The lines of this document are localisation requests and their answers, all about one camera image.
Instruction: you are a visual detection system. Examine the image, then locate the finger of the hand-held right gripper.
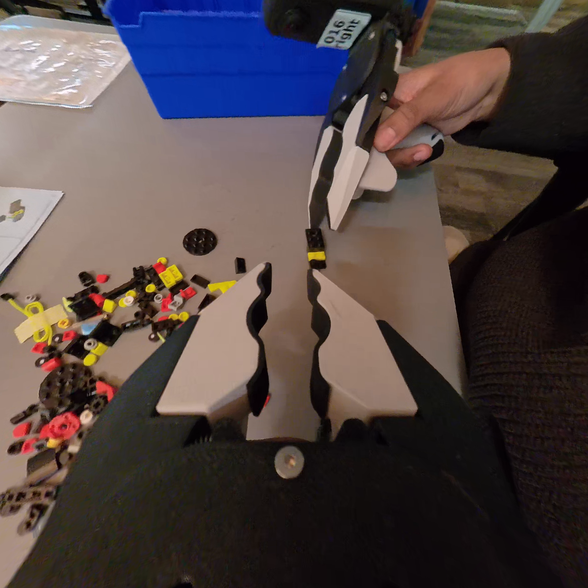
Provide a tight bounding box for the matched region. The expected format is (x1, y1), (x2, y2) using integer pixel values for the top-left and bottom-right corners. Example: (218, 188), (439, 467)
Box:
(307, 126), (344, 229)
(326, 94), (372, 232)

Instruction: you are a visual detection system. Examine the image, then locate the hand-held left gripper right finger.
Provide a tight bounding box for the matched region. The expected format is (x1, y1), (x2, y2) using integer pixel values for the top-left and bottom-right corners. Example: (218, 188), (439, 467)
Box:
(306, 268), (419, 439)

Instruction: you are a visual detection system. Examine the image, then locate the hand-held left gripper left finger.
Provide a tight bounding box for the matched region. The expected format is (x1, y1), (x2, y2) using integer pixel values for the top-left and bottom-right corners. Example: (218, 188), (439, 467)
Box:
(155, 262), (273, 439)

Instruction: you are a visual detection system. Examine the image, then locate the black yellow lego assembly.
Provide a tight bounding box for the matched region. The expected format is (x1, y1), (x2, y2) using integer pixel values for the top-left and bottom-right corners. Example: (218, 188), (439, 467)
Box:
(305, 228), (328, 270)

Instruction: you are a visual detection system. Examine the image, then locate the person's right forearm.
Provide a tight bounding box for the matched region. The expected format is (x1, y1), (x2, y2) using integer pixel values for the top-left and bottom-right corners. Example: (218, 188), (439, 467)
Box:
(452, 18), (588, 217)

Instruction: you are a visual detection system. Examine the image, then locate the black round lego plate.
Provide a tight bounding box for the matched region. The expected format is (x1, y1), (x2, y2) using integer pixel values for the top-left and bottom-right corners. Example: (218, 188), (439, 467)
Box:
(182, 228), (218, 256)

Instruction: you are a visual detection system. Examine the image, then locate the pile of loose lego pieces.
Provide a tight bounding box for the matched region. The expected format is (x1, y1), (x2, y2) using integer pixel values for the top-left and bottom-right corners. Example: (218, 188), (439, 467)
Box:
(0, 256), (219, 538)

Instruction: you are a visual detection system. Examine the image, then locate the person's right hand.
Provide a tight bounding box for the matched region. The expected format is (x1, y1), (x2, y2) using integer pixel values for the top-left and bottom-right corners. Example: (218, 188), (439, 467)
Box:
(373, 48), (511, 168)

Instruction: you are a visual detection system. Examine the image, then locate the person's pale shoe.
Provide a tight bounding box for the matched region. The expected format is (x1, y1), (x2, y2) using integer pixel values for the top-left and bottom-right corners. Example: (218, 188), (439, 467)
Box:
(443, 225), (470, 265)

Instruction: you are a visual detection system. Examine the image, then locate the blue plastic bin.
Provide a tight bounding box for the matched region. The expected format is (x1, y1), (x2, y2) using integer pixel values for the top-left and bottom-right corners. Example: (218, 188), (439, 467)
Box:
(102, 0), (352, 120)

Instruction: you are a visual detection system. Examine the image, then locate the person's dark knit clothing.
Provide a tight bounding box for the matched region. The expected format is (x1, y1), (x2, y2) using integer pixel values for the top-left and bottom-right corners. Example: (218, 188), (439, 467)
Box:
(448, 202), (588, 588)

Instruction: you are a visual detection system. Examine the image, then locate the paper instruction booklet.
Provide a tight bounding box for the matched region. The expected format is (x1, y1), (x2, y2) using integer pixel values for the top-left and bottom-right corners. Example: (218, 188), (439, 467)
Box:
(0, 186), (65, 276)

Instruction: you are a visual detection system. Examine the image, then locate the clear plastic bag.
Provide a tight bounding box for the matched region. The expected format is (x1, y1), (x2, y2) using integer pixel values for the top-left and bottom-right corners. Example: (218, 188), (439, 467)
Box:
(0, 16), (131, 108)

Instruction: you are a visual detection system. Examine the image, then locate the yellow string with tape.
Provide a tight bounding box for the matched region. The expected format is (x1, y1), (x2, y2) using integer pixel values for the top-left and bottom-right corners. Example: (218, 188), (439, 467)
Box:
(1, 294), (70, 345)

